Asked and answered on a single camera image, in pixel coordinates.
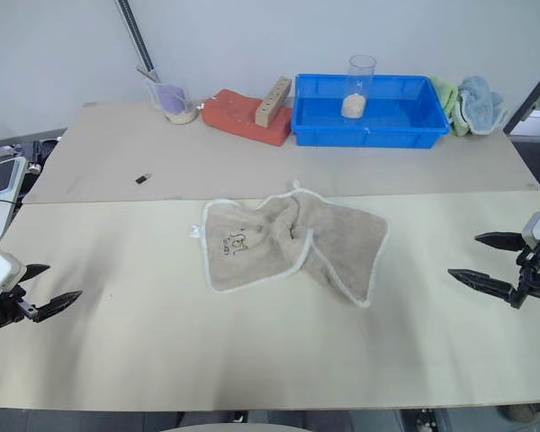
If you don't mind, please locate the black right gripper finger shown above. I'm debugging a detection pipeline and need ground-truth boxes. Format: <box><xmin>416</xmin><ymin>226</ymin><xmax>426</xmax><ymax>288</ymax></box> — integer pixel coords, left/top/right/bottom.
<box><xmin>446</xmin><ymin>267</ymin><xmax>530</xmax><ymax>311</ymax></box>
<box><xmin>473</xmin><ymin>231</ymin><xmax>526</xmax><ymax>254</ymax></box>

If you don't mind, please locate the green cloth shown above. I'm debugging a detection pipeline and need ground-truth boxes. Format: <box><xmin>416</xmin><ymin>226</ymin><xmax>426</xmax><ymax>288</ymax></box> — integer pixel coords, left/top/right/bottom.
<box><xmin>431</xmin><ymin>75</ymin><xmax>473</xmax><ymax>138</ymax></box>

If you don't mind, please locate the grey metal pole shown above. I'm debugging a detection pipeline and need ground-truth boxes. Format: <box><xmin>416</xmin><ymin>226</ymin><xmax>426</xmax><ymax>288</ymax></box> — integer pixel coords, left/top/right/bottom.
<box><xmin>116</xmin><ymin>0</ymin><xmax>158</xmax><ymax>76</ymax></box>

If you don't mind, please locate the dark slanted frame bar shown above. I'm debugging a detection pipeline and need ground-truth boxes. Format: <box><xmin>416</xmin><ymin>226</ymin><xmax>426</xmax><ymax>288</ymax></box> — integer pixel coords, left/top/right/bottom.
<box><xmin>502</xmin><ymin>57</ymin><xmax>540</xmax><ymax>134</ymax></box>

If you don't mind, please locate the light blue cloth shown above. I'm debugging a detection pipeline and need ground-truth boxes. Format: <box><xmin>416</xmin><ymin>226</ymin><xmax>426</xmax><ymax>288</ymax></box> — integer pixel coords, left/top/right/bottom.
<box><xmin>451</xmin><ymin>75</ymin><xmax>509</xmax><ymax>137</ymax></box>

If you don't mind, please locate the white device with dark screen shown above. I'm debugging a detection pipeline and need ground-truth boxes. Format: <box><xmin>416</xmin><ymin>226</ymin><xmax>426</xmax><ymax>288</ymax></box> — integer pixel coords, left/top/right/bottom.
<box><xmin>0</xmin><ymin>149</ymin><xmax>29</xmax><ymax>249</ymax></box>

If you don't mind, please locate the wooden block with holes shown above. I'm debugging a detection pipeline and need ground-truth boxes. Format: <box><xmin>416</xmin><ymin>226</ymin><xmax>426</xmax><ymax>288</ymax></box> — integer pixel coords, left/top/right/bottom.
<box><xmin>254</xmin><ymin>76</ymin><xmax>294</xmax><ymax>129</ymax></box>

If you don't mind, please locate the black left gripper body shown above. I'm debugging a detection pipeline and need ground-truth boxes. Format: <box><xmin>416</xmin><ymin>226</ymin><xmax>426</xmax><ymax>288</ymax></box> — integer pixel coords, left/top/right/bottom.
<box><xmin>0</xmin><ymin>283</ymin><xmax>31</xmax><ymax>331</ymax></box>

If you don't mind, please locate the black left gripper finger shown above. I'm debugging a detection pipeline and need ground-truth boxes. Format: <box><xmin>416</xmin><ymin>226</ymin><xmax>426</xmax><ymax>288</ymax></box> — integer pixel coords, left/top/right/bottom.
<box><xmin>22</xmin><ymin>264</ymin><xmax>51</xmax><ymax>284</ymax></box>
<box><xmin>19</xmin><ymin>290</ymin><xmax>84</xmax><ymax>323</ymax></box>

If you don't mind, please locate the clear plastic cylinder with grain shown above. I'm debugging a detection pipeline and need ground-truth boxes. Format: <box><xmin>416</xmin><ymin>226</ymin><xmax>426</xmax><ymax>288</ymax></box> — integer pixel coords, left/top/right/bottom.
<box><xmin>340</xmin><ymin>54</ymin><xmax>378</xmax><ymax>121</ymax></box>

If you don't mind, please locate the black equipment with knob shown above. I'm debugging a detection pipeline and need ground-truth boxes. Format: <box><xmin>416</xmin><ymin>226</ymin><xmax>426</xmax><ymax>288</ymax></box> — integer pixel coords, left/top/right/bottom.
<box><xmin>21</xmin><ymin>138</ymin><xmax>66</xmax><ymax>176</ymax></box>

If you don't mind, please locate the orange-red brick block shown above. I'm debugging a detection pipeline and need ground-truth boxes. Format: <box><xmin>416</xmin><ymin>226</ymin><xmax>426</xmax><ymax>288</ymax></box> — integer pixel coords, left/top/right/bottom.
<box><xmin>200</xmin><ymin>88</ymin><xmax>294</xmax><ymax>148</ymax></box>

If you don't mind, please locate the blue plastic bin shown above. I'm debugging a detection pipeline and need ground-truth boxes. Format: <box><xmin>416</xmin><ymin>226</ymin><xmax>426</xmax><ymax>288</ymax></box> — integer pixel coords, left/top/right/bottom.
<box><xmin>290</xmin><ymin>73</ymin><xmax>452</xmax><ymax>149</ymax></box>

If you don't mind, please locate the beige towel with white trim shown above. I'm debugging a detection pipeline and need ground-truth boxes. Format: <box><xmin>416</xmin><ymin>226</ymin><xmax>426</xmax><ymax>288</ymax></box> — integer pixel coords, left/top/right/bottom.
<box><xmin>189</xmin><ymin>179</ymin><xmax>391</xmax><ymax>322</ymax></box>

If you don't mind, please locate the clear measuring cup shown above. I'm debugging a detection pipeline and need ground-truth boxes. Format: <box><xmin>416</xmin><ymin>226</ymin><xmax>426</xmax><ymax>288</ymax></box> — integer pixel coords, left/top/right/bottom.
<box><xmin>137</xmin><ymin>67</ymin><xmax>201</xmax><ymax>125</ymax></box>

